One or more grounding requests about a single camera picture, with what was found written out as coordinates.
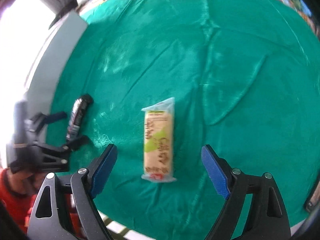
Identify brown chocolate bar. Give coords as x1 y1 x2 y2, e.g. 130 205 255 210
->
66 94 93 141

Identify person left hand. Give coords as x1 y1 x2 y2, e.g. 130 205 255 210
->
7 169 47 196

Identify orange red trousers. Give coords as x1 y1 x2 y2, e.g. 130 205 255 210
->
0 167 83 238

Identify yellow rice cracker packet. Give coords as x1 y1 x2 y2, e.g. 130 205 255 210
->
142 97 176 183

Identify green satin cloth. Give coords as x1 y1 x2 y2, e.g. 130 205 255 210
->
51 0 319 239

